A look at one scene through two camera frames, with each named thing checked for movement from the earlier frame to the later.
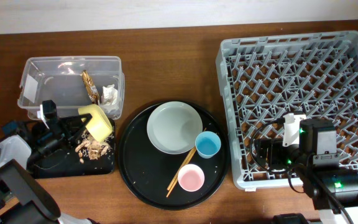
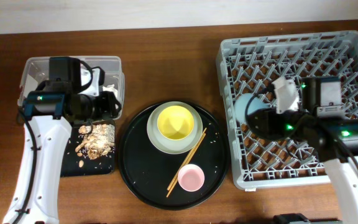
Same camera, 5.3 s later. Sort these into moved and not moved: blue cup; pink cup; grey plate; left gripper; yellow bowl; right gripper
Moved: right gripper; yellow bowl; left gripper; blue cup
Not moved: grey plate; pink cup
